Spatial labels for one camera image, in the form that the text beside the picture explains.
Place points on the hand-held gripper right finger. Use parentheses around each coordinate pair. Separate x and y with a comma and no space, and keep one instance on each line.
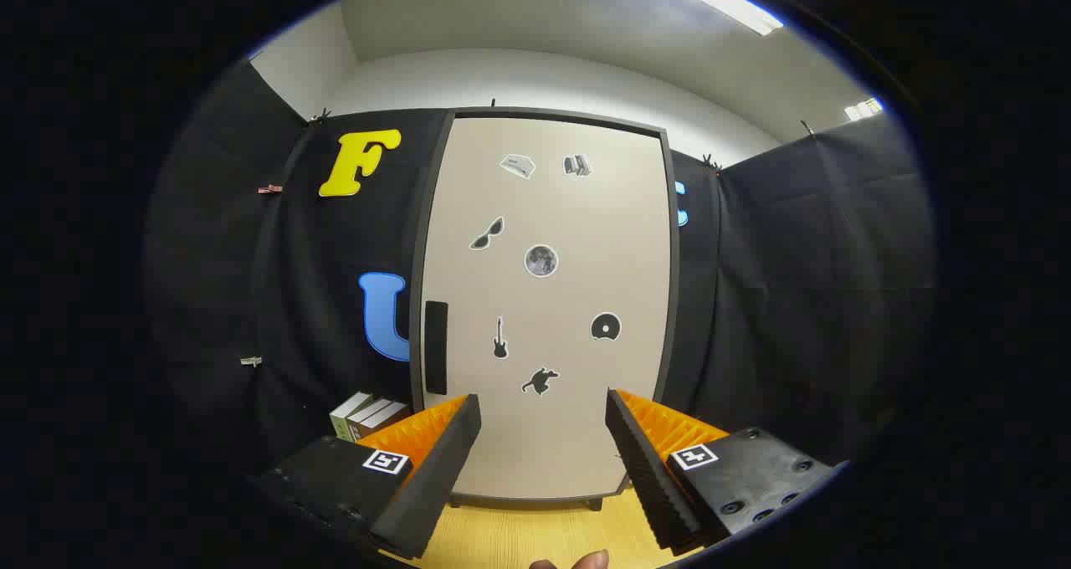
(653,485)

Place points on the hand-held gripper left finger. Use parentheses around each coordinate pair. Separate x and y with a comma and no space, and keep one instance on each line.
(435,477)

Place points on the green book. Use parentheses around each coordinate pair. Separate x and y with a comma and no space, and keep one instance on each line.
(343,422)

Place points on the black backdrop cloth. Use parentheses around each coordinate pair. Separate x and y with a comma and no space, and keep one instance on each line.
(795,301)

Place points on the grey cabinet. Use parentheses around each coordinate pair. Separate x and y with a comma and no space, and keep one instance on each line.
(672,243)

